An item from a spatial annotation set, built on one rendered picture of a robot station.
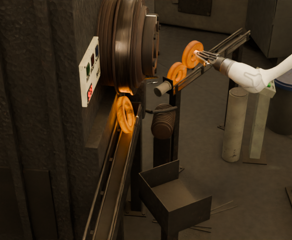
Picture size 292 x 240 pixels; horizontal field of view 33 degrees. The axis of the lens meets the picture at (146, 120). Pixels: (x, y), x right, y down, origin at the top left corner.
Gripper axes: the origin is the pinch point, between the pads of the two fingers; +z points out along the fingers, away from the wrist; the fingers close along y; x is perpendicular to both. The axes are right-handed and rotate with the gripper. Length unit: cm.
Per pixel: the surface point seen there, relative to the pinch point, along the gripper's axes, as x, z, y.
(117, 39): 34, -7, -66
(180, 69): -15.2, 8.3, 0.9
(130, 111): -15, 0, -49
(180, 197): -26, -49, -69
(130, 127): -17, -7, -56
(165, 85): -20.4, 8.0, -11.6
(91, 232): -21, -39, -112
